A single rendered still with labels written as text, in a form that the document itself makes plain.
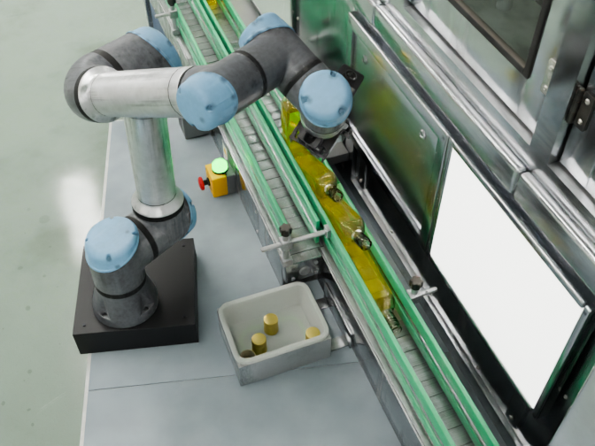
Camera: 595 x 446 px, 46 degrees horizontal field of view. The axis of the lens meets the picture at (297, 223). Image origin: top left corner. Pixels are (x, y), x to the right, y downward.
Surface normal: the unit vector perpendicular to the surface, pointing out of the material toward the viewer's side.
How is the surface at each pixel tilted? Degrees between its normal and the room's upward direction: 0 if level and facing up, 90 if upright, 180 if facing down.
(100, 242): 5
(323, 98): 40
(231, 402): 0
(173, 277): 3
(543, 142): 90
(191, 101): 88
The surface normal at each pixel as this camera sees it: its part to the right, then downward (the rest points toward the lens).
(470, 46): -0.94, 0.26
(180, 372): 0.00, -0.68
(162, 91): -0.70, 0.15
